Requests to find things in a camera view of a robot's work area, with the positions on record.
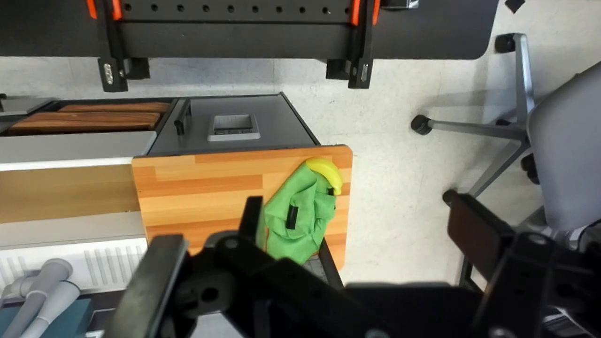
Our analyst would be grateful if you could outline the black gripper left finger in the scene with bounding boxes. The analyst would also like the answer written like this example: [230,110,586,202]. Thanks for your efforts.
[106,195,378,338]

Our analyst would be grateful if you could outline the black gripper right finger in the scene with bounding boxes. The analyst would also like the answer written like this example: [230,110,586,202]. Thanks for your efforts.
[444,189,601,338]

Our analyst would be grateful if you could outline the green towel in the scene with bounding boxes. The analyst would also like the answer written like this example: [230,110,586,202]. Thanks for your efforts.
[254,163,340,266]

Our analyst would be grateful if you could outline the white ribbed sink unit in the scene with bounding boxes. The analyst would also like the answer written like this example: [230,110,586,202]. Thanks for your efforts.
[0,236,151,296]

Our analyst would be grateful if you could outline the teal box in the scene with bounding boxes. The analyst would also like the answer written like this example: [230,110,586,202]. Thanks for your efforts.
[0,296,96,338]

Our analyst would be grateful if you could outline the grey faucet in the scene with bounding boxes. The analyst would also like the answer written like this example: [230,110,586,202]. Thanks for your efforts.
[0,257,83,338]

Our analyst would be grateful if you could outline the grey office chair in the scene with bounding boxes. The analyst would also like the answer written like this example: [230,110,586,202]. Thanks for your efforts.
[410,30,601,251]

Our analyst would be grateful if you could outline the brown wooden planks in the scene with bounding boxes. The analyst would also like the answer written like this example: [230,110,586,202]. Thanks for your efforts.
[6,99,175,137]

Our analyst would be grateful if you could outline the grey cabinet under counter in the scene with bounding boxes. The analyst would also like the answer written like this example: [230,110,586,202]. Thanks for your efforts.
[147,92,322,157]

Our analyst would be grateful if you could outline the black clamp with orange grip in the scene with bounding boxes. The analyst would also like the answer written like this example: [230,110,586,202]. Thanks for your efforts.
[325,0,384,90]
[83,0,153,94]

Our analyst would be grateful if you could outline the black perforated work table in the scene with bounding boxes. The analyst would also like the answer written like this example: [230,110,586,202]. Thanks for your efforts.
[0,0,504,62]

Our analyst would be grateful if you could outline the black cabinet handle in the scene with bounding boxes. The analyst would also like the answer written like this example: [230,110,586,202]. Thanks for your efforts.
[173,101,192,137]

